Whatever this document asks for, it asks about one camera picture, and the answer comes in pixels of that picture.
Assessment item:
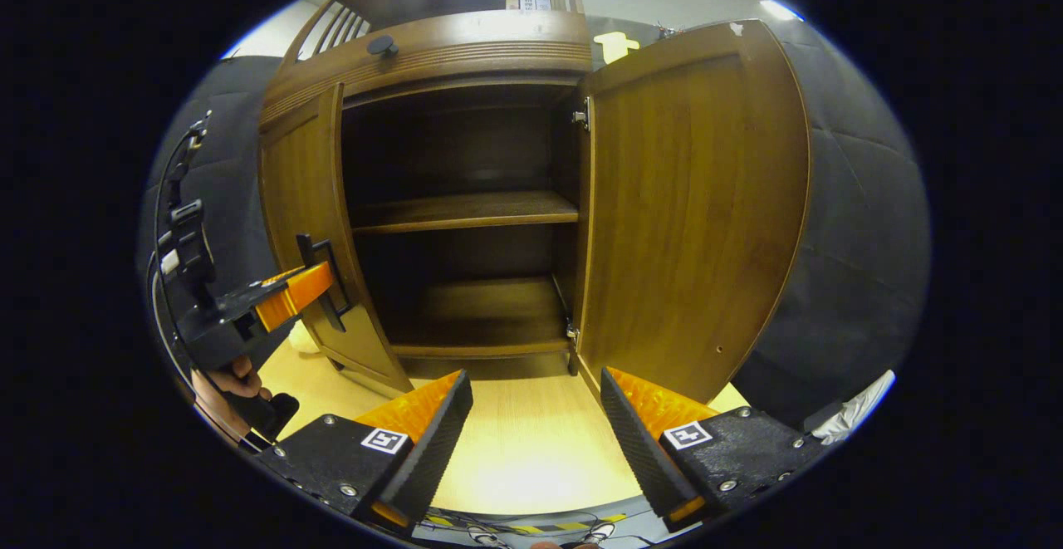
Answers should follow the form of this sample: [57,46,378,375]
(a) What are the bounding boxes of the wooden shoe cabinet door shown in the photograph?
[576,19,812,404]
[259,84,414,398]

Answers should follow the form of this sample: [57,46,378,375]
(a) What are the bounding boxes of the yellow black hazard tape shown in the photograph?
[428,513,628,533]

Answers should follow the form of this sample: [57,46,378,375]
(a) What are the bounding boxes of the black floor cables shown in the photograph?
[419,512,599,548]

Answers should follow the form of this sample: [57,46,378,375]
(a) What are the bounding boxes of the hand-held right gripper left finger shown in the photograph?
[257,369,474,533]

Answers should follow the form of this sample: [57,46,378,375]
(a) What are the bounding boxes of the white crumpled sheet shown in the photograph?
[812,369,898,444]

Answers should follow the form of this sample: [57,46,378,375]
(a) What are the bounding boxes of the wooden drawer with black knob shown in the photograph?
[259,9,593,130]

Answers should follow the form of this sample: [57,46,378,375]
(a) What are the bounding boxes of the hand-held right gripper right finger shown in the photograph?
[600,366,831,533]

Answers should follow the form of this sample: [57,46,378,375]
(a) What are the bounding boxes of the black backdrop cloth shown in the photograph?
[137,17,931,429]

